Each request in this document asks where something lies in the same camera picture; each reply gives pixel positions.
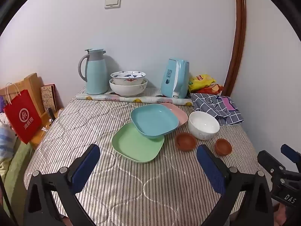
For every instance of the red chip bag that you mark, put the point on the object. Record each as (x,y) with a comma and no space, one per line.
(209,90)

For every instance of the brown patterned book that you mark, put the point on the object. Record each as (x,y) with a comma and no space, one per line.
(48,96)

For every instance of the blue square plate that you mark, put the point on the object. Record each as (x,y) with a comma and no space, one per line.
(152,120)

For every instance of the yellow chip bag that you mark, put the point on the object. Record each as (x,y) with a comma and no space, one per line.
(199,81)

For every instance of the person's right hand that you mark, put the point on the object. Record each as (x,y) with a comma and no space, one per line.
(287,216)

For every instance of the small brown bowl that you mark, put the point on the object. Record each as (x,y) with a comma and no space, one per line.
(223,147)
(185,142)

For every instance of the red paper bag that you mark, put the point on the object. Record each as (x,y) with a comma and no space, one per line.
(21,120)

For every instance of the red and blue print bowl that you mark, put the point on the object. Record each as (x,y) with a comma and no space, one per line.
(127,82)

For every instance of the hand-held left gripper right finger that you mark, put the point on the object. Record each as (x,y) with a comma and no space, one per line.
(210,167)

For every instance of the fruit print table cover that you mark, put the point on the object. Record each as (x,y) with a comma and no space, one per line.
(122,98)

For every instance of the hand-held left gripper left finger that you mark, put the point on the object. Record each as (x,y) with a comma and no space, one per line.
(87,167)

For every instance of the striped quilted blanket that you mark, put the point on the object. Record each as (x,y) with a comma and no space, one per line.
(105,122)

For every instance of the white light switch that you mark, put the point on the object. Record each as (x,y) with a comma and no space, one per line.
(112,2)

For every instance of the blue striped cloth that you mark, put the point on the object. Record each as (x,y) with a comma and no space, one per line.
(6,134)

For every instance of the grey plaid folded cloth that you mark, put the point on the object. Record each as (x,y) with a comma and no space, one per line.
(211,106)

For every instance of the light blue electric kettle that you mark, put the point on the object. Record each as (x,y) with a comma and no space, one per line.
(174,75)

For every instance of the green square plate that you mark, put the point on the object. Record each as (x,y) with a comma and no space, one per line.
(131,146)

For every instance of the pink square plate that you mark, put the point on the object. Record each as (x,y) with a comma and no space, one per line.
(180,117)

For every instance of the wooden side table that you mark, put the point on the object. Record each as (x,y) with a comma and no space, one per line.
(38,136)

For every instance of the light blue thermos jug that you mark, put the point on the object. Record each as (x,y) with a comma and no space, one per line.
(96,75)

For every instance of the brown cardboard boxes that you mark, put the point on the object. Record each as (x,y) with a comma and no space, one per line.
(33,82)

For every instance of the brown wooden door frame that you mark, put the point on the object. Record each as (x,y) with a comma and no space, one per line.
(239,28)

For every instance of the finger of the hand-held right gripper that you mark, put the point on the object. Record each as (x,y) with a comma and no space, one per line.
(288,153)
(270,163)

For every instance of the plain white bowl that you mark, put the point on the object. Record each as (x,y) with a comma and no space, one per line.
(202,131)

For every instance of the green bedsheet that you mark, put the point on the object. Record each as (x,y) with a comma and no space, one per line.
(16,169)

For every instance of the large white swirl print bowl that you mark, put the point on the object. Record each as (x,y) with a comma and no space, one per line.
(127,90)

